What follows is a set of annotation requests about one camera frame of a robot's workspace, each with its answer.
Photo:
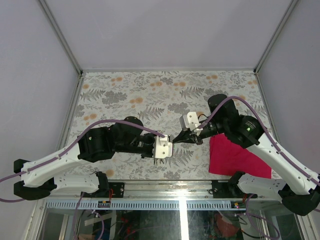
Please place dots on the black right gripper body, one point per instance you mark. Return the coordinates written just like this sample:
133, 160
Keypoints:
199, 139

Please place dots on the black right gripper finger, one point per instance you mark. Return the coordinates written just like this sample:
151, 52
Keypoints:
185, 134
180, 141

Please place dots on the large metal keyring with clips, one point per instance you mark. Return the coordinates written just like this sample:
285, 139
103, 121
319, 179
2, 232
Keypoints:
160, 161

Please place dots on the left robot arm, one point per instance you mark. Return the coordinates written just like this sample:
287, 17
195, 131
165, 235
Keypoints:
48, 176

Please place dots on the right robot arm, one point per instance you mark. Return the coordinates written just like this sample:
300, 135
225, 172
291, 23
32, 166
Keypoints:
298, 189

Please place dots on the red folded cloth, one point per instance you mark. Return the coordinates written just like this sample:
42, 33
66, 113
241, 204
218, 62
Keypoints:
227, 158

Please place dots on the floral patterned table mat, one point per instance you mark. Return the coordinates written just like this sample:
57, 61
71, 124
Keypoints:
159, 99

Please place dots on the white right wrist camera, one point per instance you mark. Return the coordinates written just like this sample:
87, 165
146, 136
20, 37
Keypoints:
190, 122

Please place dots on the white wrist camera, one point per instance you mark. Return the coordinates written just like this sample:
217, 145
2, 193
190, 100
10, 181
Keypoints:
162, 138
190, 122

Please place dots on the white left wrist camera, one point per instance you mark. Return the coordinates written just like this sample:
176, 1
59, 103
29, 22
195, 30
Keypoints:
162, 138

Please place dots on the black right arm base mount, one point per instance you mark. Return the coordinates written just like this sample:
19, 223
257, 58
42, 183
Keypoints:
228, 189

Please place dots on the aluminium enclosure frame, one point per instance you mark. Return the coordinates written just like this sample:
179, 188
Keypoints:
159, 59

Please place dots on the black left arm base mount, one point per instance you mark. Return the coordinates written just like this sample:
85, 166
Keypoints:
110, 188

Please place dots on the grey slotted cable duct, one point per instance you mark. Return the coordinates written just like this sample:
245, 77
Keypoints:
86, 204

